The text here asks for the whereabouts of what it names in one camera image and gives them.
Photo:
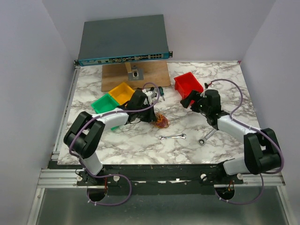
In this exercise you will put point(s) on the aluminium frame rail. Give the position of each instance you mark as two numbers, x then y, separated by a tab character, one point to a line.
58	178

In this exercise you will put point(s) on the wooden board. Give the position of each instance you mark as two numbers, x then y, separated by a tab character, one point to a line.
153	71

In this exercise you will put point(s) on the green handle screwdriver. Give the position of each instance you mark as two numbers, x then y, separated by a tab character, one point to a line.
161	91

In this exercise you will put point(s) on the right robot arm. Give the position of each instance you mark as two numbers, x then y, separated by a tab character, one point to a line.
261	149

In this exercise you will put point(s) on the yellow plastic bin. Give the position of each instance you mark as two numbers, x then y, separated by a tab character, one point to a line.
122	93

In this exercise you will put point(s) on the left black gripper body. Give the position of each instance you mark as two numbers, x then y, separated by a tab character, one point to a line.
146	116

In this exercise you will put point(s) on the green plastic bin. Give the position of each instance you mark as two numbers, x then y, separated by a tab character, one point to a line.
104	104

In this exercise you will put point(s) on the grey blue network switch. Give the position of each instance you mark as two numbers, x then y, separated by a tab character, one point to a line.
121	40

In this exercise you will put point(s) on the red plastic bin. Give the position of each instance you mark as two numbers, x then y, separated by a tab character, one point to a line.
186	83

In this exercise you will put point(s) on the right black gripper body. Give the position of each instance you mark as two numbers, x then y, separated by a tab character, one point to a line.
199	106

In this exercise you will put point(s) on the silver ratchet wrench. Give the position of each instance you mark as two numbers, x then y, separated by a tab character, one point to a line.
202	141

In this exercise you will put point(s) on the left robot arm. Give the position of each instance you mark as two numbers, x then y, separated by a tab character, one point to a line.
85	133

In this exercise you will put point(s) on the silver open-end wrench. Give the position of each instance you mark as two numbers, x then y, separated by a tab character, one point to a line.
181	136

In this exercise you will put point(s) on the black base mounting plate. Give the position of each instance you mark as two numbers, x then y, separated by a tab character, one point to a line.
176	179

